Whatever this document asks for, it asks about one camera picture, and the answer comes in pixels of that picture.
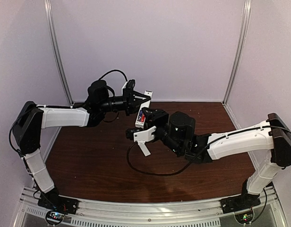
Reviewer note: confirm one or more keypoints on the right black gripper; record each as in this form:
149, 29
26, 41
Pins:
158, 115

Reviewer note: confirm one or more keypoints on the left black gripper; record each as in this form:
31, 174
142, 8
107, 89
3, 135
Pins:
129, 100

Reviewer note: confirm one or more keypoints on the red battery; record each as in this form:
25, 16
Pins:
143, 118

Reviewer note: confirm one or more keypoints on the white battery cover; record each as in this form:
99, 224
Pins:
144, 149

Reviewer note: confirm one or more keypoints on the blue battery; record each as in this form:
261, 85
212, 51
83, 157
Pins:
139, 116

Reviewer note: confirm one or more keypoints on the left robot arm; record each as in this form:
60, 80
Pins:
36, 127

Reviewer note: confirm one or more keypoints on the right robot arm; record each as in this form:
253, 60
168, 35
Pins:
176, 131

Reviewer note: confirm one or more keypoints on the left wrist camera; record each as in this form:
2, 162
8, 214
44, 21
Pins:
128, 87

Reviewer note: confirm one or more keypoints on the right aluminium frame post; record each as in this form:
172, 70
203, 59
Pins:
245, 20

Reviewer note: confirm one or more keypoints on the aluminium frame post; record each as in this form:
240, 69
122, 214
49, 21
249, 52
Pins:
245, 20
56, 51

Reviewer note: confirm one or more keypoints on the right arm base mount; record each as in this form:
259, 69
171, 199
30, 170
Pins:
240, 202

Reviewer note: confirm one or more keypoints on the left aluminium frame post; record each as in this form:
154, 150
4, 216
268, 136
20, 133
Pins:
56, 51

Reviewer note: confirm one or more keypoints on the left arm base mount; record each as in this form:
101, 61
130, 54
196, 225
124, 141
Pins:
63, 204

